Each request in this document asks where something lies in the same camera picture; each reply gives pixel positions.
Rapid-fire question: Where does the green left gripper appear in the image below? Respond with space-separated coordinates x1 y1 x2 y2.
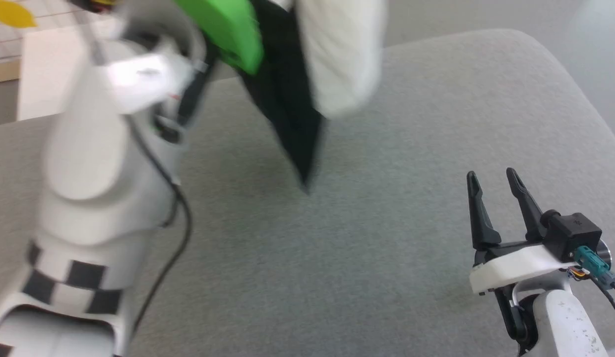
174 0 265 76

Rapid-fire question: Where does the lemon print tile backdrop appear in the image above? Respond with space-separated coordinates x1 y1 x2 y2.
0 0 87 62

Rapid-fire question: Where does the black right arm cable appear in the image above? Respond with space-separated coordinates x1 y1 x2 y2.
585 274 615 329

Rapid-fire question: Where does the white box cabinet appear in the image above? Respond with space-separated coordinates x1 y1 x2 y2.
17 25 92 120

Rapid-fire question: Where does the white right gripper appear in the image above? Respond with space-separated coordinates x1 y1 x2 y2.
467 167 570 296

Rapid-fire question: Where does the teal cable connector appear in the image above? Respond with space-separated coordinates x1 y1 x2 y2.
574 246 615 291

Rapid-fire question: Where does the black and white garment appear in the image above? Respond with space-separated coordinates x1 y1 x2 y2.
241 0 387 195

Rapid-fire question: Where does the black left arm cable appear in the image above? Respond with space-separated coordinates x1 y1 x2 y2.
126 112 193 340

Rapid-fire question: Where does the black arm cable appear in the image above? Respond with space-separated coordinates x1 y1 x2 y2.
585 274 615 329
126 112 193 340

